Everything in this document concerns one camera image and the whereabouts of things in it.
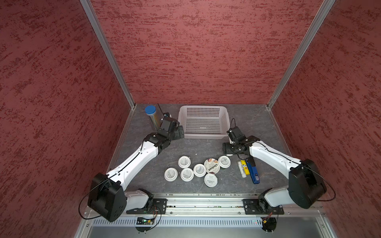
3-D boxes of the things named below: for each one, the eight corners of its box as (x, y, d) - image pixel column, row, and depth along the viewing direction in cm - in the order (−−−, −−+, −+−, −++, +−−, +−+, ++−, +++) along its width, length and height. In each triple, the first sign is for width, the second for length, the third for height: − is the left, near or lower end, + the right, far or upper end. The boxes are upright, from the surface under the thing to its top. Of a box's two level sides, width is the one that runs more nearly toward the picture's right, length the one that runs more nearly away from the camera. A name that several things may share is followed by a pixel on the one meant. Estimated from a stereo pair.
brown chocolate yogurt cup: (204, 175, 86) (205, 172, 82) (204, 161, 91) (204, 157, 87) (219, 175, 86) (220, 172, 82) (218, 161, 91) (219, 157, 87)
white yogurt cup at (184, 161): (178, 171, 88) (177, 166, 82) (179, 161, 92) (178, 155, 86) (190, 171, 88) (190, 166, 82) (190, 161, 92) (190, 155, 86)
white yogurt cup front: (204, 189, 81) (205, 186, 76) (203, 177, 85) (204, 173, 80) (216, 189, 81) (218, 186, 76) (215, 177, 85) (216, 173, 80)
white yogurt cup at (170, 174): (165, 183, 83) (163, 180, 77) (166, 171, 87) (164, 167, 82) (177, 183, 83) (176, 180, 77) (178, 171, 87) (177, 167, 82)
